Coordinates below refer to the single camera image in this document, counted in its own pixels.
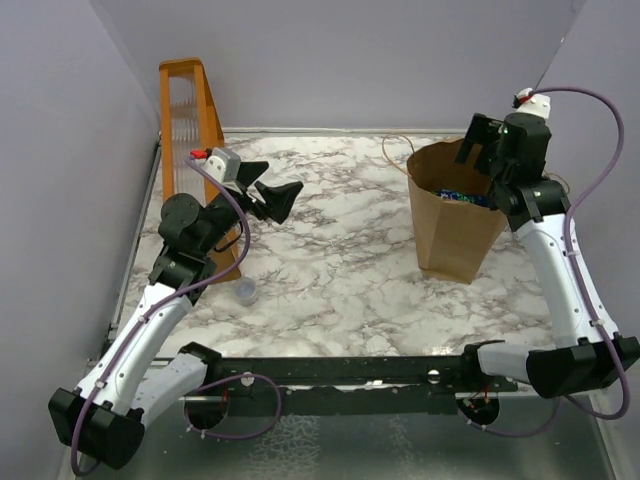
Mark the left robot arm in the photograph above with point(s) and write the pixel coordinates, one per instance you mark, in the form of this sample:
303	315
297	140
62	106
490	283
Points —
107	414

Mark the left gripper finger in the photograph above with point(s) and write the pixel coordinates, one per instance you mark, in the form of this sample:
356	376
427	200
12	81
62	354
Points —
278	201
250	171

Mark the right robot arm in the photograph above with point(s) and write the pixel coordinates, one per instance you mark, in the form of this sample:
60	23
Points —
589	352

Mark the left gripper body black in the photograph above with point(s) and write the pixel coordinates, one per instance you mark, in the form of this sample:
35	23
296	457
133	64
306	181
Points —
246	203

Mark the brown paper bag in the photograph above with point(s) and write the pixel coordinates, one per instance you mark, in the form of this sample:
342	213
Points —
452	238

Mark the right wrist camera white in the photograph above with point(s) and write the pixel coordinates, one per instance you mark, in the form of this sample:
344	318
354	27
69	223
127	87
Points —
528	102

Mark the small clear plastic cup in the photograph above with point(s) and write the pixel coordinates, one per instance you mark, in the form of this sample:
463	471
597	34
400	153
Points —
245	291

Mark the orange wooden rack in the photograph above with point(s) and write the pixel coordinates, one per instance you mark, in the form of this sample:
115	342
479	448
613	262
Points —
195	220

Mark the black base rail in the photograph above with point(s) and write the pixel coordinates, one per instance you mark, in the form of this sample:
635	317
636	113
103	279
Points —
336	386

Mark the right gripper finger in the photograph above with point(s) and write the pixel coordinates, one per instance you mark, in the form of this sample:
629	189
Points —
479	132
495	128

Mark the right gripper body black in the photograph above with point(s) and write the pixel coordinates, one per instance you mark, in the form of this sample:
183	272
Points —
488	161

